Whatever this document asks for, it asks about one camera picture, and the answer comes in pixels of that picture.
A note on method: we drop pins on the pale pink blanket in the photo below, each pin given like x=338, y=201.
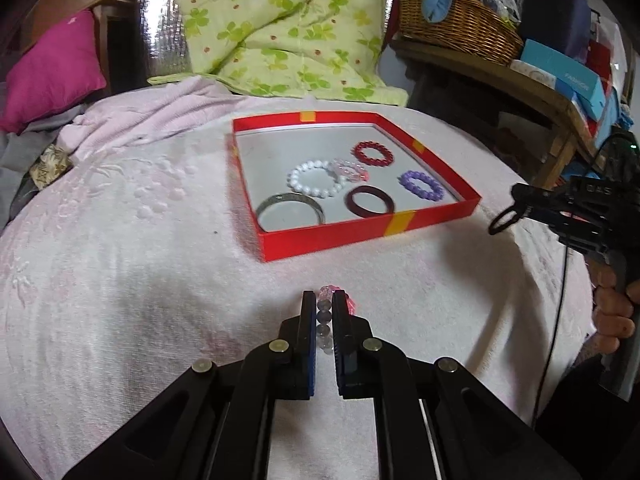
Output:
x=150, y=285

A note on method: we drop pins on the grey translucent bangle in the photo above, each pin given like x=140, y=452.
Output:
x=300, y=197

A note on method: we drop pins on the red paper bag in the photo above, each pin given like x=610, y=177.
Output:
x=600, y=57

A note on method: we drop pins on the person's right hand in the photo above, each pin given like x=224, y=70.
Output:
x=612, y=320

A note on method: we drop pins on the magenta pillow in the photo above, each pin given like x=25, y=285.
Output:
x=50, y=75

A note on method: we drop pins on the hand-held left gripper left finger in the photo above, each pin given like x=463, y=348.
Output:
x=307, y=360

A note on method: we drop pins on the white cardboard box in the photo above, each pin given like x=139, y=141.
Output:
x=532, y=72

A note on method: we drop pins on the green floral quilt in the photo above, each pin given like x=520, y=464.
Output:
x=280, y=25

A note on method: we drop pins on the wooden table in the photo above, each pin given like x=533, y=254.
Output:
x=500, y=80

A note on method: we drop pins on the large wicker basket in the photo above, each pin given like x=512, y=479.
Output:
x=460, y=30

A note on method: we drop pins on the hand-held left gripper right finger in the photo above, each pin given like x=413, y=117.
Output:
x=342, y=360

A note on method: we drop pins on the small patterned cloth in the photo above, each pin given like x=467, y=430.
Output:
x=50, y=165

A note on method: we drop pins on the dark clothing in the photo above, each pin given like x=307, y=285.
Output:
x=590, y=435

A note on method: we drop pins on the grey blanket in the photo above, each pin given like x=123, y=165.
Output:
x=15, y=160

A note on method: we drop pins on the light blue cardboard box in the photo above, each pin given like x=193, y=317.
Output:
x=555, y=62

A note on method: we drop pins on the navy bag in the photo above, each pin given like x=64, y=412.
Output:
x=555, y=20

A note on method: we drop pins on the red shallow box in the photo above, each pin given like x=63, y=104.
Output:
x=320, y=242

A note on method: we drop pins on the dark red bangle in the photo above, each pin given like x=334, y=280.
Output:
x=350, y=202

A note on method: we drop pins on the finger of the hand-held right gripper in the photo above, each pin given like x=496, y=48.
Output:
x=537, y=197

